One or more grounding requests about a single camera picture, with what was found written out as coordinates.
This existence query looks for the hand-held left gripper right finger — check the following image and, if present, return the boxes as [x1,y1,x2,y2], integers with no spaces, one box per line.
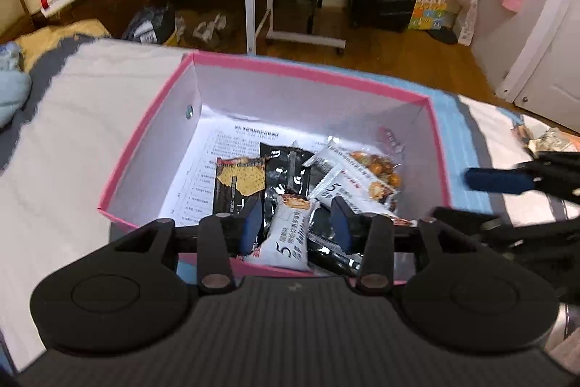
[330,195,474,293]

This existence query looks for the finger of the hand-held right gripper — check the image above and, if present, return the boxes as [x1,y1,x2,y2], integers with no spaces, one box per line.
[430,206,522,243]
[464,160,544,194]

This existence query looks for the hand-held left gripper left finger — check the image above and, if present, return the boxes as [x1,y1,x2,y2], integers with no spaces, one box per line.
[113,197,266,296]

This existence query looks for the black snack packet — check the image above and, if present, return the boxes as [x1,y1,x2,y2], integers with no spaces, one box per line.
[259,142,315,206]
[306,206,368,276]

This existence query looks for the white chocolate snack bar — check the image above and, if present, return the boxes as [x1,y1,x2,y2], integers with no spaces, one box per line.
[310,167,395,215]
[245,193,318,272]

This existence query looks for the black cracker packet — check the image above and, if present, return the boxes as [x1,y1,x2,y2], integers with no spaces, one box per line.
[212,157,266,218]

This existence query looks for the clear bag of coated peanuts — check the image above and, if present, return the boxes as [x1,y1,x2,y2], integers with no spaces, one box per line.
[326,137,404,206]

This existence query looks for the pink cardboard box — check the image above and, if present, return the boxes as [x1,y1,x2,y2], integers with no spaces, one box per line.
[97,50,454,283]

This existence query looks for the crumpled gold wrapper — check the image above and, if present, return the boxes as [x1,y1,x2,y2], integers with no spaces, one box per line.
[526,128,580,154]

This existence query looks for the printed paper sheet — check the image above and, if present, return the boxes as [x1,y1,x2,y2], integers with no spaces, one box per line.
[158,115,409,229]

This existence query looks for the white door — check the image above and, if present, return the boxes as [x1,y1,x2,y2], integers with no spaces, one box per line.
[496,0,580,125]

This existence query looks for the dark slipper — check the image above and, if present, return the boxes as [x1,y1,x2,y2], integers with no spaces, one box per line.
[428,26,460,45]

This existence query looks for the white plastic bag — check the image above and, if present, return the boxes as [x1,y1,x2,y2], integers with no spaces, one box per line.
[457,0,479,48]

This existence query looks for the colourful patterned box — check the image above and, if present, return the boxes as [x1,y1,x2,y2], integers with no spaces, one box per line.
[408,0,463,32]

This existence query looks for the white slippers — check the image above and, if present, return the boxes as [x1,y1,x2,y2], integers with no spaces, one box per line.
[192,13,227,43]

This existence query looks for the black plastic bag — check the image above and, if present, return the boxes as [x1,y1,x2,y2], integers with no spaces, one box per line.
[122,4,175,45]

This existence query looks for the yellow blanket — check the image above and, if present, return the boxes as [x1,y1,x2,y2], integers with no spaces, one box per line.
[16,19,112,73]

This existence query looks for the light blue pillow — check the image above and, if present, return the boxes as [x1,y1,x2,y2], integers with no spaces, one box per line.
[0,42,32,129]

